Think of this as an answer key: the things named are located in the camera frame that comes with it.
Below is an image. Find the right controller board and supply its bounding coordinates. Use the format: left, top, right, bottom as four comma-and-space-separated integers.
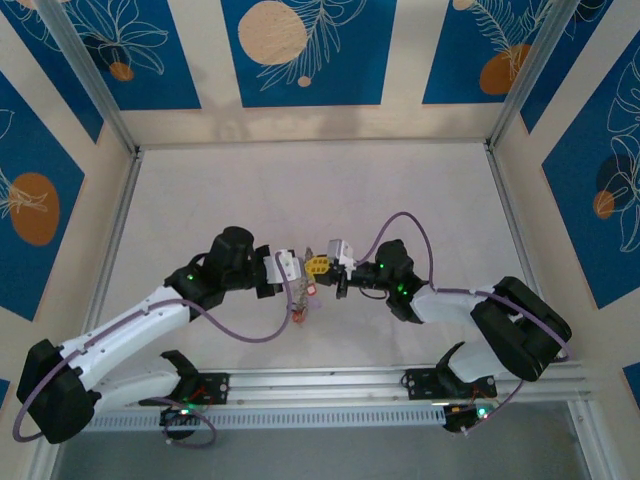
442, 399, 501, 435

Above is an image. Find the controller board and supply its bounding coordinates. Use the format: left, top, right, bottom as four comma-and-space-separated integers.
158, 404, 202, 429
442, 399, 501, 435

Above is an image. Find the left controller board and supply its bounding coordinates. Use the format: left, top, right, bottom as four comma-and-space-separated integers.
158, 404, 202, 429

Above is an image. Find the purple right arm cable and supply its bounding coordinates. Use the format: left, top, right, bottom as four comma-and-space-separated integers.
355, 212, 574, 439

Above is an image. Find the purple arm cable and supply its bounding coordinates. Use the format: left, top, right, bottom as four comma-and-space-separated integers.
355, 212, 574, 439
12, 252, 295, 448

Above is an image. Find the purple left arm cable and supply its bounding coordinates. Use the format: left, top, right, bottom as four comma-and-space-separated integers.
12, 252, 295, 448

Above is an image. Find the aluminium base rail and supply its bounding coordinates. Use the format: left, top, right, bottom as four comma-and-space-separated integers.
94, 363, 586, 409

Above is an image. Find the aluminium table side rail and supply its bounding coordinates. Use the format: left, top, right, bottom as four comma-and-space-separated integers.
27, 147, 146, 480
484, 142, 609, 480

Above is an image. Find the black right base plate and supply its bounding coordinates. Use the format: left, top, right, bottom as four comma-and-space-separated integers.
401, 367, 499, 401

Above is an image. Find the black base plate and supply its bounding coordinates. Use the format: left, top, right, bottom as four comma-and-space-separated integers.
177, 372, 231, 406
401, 367, 499, 401

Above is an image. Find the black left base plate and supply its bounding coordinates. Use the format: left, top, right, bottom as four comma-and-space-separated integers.
177, 372, 231, 406

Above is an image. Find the grey slotted cable duct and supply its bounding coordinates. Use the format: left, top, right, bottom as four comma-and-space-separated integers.
87, 404, 449, 431

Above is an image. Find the aluminium frame post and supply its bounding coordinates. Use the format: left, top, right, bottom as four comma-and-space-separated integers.
485, 0, 582, 152
35, 0, 142, 157

